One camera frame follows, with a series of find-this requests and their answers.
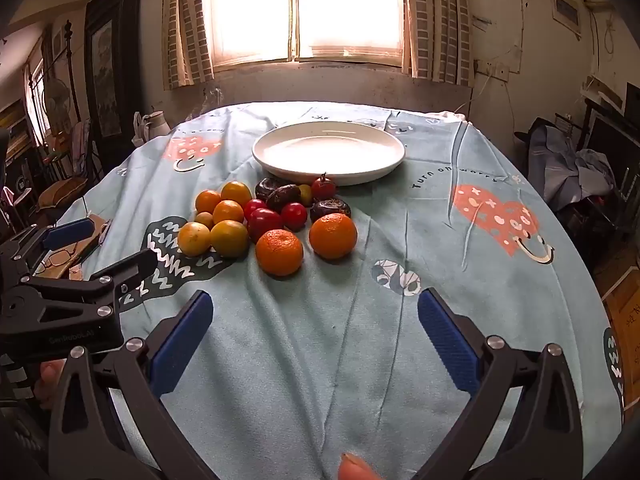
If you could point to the tiny tan citrus fruit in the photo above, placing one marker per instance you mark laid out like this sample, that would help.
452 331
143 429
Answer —
203 219

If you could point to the small orange citrus fruit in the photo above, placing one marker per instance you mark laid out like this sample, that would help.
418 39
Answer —
228 211
208 201
236 192

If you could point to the large orange mandarin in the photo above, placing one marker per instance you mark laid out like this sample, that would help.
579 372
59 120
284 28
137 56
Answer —
279 252
333 236

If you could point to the small yellow-green citrus fruit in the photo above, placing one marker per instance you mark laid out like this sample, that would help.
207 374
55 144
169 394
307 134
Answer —
229 238

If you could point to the person's left hand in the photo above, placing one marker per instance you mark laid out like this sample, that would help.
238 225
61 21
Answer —
50 377

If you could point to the dark framed picture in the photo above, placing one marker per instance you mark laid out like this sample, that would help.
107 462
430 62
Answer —
107 75

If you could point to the wall vent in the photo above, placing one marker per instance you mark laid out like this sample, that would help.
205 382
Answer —
566 9

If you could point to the eyeglasses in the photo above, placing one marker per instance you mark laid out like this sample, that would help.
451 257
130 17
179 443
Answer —
59 259

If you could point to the wall socket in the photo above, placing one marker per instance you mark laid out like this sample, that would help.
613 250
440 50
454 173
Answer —
492 68

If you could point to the pile of grey clothes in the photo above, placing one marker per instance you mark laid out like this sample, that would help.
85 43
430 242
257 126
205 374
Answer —
570 170

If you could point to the checked curtain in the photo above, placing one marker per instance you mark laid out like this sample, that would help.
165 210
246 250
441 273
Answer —
185 25
440 20

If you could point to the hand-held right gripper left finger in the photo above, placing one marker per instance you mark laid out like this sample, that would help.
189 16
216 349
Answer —
182 340

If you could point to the white oval plate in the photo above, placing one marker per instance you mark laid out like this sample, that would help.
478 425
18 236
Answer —
325 152

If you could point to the red cherry tomato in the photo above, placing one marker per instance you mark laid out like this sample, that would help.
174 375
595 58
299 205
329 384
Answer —
293 215
253 207
324 188

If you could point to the standing fan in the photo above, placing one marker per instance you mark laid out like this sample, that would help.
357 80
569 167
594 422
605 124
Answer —
56 97

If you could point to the person's right hand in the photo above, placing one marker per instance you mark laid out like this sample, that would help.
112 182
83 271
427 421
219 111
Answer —
357 467

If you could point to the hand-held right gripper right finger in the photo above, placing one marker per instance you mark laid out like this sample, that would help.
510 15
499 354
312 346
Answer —
450 345

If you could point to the wooden cabinet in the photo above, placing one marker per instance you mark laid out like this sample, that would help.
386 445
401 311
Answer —
625 320

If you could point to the light blue printed tablecloth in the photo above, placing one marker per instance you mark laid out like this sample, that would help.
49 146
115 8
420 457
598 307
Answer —
350 335

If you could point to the bright window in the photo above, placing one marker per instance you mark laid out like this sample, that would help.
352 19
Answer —
300 10

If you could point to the white jug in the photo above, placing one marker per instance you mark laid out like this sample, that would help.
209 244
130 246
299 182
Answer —
156 126

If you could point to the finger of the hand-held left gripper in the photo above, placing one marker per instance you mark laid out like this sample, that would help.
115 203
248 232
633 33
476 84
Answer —
125 272
67 232

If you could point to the dark red plum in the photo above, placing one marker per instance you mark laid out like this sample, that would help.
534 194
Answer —
264 223

